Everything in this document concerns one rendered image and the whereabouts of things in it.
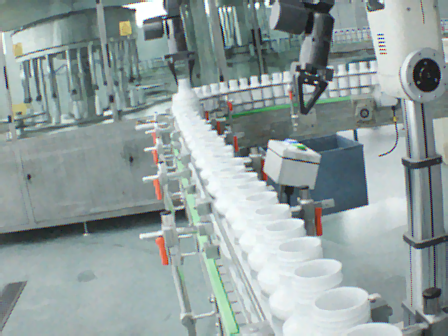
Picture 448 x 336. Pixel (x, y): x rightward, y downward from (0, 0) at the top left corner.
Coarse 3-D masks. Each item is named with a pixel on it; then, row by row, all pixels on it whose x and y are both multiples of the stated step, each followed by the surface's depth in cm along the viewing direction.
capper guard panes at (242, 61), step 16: (224, 0) 663; (240, 0) 666; (256, 0) 668; (272, 0) 670; (224, 16) 666; (240, 16) 668; (256, 16) 670; (224, 32) 668; (240, 32) 670; (272, 32) 675; (224, 48) 670; (240, 48) 672; (272, 48) 677; (288, 48) 679; (240, 64) 674; (256, 64) 677; (272, 64) 679; (288, 64) 681; (272, 80) 681
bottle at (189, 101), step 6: (180, 84) 179; (186, 84) 179; (180, 90) 179; (186, 90) 178; (192, 90) 180; (180, 96) 178; (186, 96) 178; (192, 96) 178; (180, 102) 178; (186, 102) 177; (192, 102) 178; (198, 102) 180; (180, 108) 179; (186, 108) 178; (192, 108) 178; (198, 108) 180; (180, 114) 180; (198, 114) 180
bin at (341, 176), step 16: (304, 144) 228; (320, 144) 228; (336, 144) 229; (352, 144) 210; (320, 160) 197; (336, 160) 198; (352, 160) 199; (320, 176) 198; (336, 176) 199; (352, 176) 200; (320, 192) 199; (336, 192) 200; (352, 192) 200; (336, 208) 200; (352, 208) 201
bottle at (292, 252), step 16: (288, 240) 48; (304, 240) 48; (288, 256) 45; (304, 256) 45; (320, 256) 46; (288, 272) 46; (288, 288) 46; (272, 304) 46; (288, 304) 45; (272, 320) 47
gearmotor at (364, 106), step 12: (360, 96) 299; (372, 96) 296; (384, 96) 290; (360, 108) 297; (372, 108) 297; (384, 108) 297; (360, 120) 299; (372, 120) 298; (396, 132) 295; (396, 144) 299
